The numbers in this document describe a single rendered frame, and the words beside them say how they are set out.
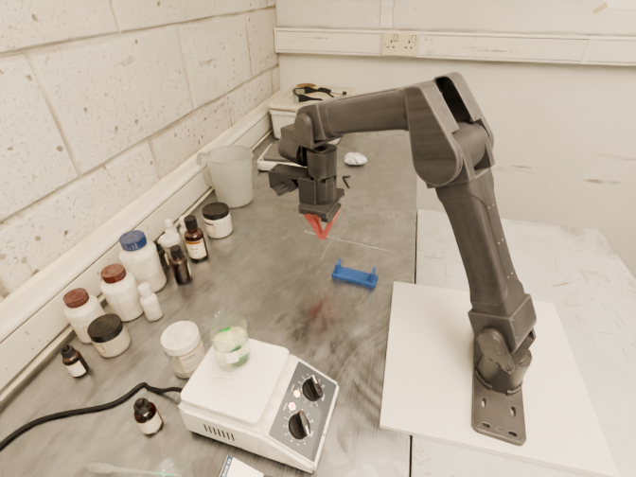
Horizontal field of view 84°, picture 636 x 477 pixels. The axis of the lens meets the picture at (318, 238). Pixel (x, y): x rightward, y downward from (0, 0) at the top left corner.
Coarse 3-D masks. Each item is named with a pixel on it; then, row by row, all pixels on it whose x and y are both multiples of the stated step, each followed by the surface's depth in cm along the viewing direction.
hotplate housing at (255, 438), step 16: (288, 368) 54; (288, 384) 52; (272, 400) 49; (192, 416) 48; (208, 416) 48; (224, 416) 48; (272, 416) 48; (208, 432) 50; (224, 432) 48; (240, 432) 46; (256, 432) 46; (240, 448) 50; (256, 448) 48; (272, 448) 46; (288, 448) 46; (320, 448) 49; (288, 464) 48; (304, 464) 46
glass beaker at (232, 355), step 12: (216, 312) 51; (228, 312) 51; (216, 324) 50; (228, 324) 52; (240, 324) 51; (240, 336) 47; (216, 348) 48; (228, 348) 48; (240, 348) 49; (228, 360) 49; (240, 360) 50; (228, 372) 51
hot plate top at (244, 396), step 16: (208, 352) 54; (256, 352) 54; (272, 352) 54; (288, 352) 54; (208, 368) 51; (256, 368) 51; (272, 368) 51; (192, 384) 49; (208, 384) 49; (224, 384) 49; (240, 384) 49; (256, 384) 49; (272, 384) 49; (192, 400) 48; (208, 400) 48; (224, 400) 48; (240, 400) 48; (256, 400) 48; (240, 416) 46; (256, 416) 46
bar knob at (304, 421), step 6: (300, 414) 48; (294, 420) 48; (300, 420) 48; (306, 420) 48; (294, 426) 48; (300, 426) 48; (306, 426) 47; (294, 432) 48; (300, 432) 48; (306, 432) 47; (300, 438) 47
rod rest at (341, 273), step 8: (336, 264) 78; (336, 272) 79; (344, 272) 80; (352, 272) 80; (360, 272) 80; (344, 280) 79; (352, 280) 78; (360, 280) 78; (368, 280) 78; (376, 280) 78
